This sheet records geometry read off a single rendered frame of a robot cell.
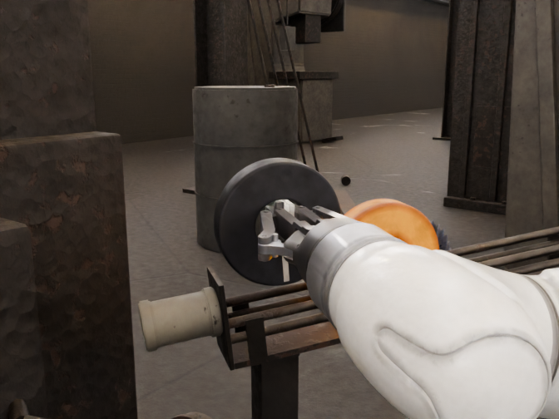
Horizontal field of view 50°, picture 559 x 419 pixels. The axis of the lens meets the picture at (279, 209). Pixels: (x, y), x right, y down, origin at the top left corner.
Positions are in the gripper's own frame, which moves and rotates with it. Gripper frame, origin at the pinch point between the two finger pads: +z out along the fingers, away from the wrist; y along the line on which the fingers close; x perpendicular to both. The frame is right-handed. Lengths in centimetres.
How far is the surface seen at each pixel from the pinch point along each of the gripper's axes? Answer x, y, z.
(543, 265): -9.7, 36.8, -4.0
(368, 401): -83, 53, 74
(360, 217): -1.4, 10.1, -1.5
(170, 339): -13.8, -13.9, -2.7
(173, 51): 6, 109, 839
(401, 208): -0.6, 15.7, -1.5
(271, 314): -11.7, -2.1, -3.9
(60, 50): 18.1, -23.9, 23.0
